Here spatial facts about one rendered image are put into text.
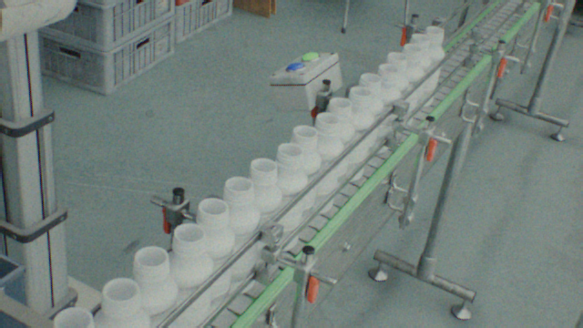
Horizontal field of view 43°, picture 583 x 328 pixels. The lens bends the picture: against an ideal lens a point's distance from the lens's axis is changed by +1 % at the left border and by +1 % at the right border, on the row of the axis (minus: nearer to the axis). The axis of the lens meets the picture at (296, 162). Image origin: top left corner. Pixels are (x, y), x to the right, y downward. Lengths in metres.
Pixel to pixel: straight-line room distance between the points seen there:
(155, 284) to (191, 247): 0.06
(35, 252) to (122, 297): 0.88
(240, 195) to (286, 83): 0.47
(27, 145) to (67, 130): 1.78
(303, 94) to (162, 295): 0.62
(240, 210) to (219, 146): 2.29
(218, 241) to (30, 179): 0.74
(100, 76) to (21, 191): 2.00
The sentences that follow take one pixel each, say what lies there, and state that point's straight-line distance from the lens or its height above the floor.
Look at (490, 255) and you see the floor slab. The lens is 2.92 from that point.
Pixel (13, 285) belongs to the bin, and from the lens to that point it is 1.17.
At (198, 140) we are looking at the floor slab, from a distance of 3.27.
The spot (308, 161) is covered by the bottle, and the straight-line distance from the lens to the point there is 1.09.
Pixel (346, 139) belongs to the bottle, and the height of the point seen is 1.11.
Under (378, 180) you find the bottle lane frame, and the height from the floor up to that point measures 0.99.
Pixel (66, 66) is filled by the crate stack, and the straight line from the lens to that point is 3.68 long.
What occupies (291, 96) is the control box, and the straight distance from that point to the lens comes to 1.38.
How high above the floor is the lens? 1.71
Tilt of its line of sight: 32 degrees down
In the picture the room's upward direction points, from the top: 8 degrees clockwise
